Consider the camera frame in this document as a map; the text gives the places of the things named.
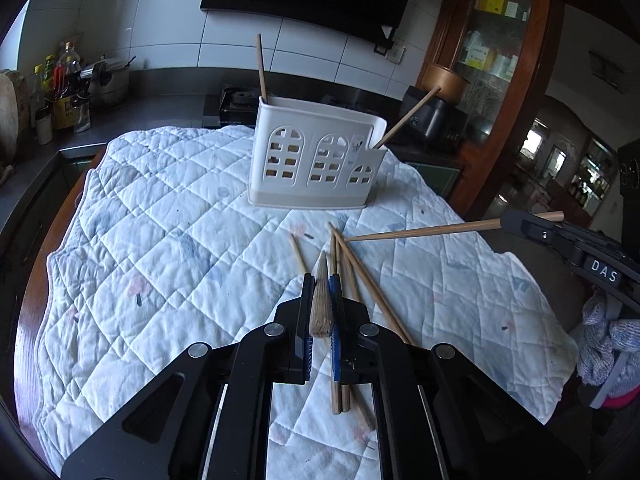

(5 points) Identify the wooden chopstick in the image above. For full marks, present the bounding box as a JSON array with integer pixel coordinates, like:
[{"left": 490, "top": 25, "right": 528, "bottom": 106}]
[
  {"left": 328, "top": 222, "right": 376, "bottom": 431},
  {"left": 309, "top": 252, "right": 335, "bottom": 338},
  {"left": 336, "top": 232, "right": 412, "bottom": 346},
  {"left": 256, "top": 34, "right": 269, "bottom": 103},
  {"left": 290, "top": 232, "right": 307, "bottom": 274},
  {"left": 374, "top": 86, "right": 442, "bottom": 151},
  {"left": 344, "top": 211, "right": 565, "bottom": 242}
]

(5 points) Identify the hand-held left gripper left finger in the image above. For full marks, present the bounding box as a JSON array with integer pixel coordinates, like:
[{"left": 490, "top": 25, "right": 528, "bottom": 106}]
[{"left": 60, "top": 272, "right": 317, "bottom": 480}]

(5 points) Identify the steel pressure cooker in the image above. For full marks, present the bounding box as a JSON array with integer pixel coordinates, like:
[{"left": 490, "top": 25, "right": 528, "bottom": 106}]
[{"left": 80, "top": 55, "right": 137, "bottom": 107}]

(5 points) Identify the wooden glass door cabinet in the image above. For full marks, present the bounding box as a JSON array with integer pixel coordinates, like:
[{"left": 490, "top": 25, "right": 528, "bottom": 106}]
[{"left": 415, "top": 0, "right": 566, "bottom": 216}]

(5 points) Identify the white quilted cloth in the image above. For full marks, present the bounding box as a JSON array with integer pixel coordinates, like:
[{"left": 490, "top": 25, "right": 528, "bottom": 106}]
[{"left": 37, "top": 125, "right": 581, "bottom": 480}]

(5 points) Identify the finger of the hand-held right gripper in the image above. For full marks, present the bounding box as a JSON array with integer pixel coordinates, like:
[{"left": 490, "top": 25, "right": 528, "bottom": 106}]
[{"left": 501, "top": 208, "right": 584, "bottom": 262}]

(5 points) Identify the dark kitchen counter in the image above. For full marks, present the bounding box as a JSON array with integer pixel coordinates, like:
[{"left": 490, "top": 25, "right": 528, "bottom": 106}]
[{"left": 0, "top": 67, "right": 471, "bottom": 281}]

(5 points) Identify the black rice cooker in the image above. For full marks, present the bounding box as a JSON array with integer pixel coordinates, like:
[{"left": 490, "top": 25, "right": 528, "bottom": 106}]
[{"left": 401, "top": 85, "right": 468, "bottom": 153}]

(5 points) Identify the copper inner pot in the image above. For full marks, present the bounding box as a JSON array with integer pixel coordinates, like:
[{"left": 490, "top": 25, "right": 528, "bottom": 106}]
[{"left": 417, "top": 62, "right": 471, "bottom": 103}]

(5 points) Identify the green lower cabinet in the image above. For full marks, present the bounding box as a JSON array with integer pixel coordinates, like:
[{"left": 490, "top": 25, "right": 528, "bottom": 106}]
[{"left": 405, "top": 160, "right": 461, "bottom": 197}]

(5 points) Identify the round wooden chopping board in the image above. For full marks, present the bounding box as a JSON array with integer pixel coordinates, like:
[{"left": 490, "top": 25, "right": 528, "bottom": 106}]
[{"left": 0, "top": 69, "right": 26, "bottom": 161}]

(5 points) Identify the green white box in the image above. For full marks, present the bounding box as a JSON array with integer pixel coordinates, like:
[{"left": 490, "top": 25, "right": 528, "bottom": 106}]
[{"left": 462, "top": 42, "right": 491, "bottom": 68}]

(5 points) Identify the person's right hand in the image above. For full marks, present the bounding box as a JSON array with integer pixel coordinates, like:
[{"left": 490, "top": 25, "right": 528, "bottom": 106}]
[{"left": 580, "top": 290, "right": 640, "bottom": 386}]

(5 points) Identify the small glass jar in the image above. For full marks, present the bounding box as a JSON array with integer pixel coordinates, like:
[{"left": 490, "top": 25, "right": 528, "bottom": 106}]
[{"left": 74, "top": 97, "right": 93, "bottom": 133}]

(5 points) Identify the white plastic chopstick holder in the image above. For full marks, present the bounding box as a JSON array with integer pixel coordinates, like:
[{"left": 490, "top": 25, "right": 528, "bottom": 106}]
[{"left": 248, "top": 96, "right": 388, "bottom": 211}]

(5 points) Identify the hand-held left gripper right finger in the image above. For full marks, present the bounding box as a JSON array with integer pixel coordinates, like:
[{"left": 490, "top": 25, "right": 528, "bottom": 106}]
[{"left": 327, "top": 272, "right": 588, "bottom": 480}]

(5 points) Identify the small white jar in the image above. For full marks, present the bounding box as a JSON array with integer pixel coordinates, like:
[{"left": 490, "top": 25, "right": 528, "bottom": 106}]
[{"left": 34, "top": 109, "right": 53, "bottom": 146}]

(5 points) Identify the large clear oil bottle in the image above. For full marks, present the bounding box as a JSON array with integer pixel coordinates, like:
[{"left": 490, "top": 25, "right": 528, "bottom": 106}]
[{"left": 52, "top": 41, "right": 83, "bottom": 131}]

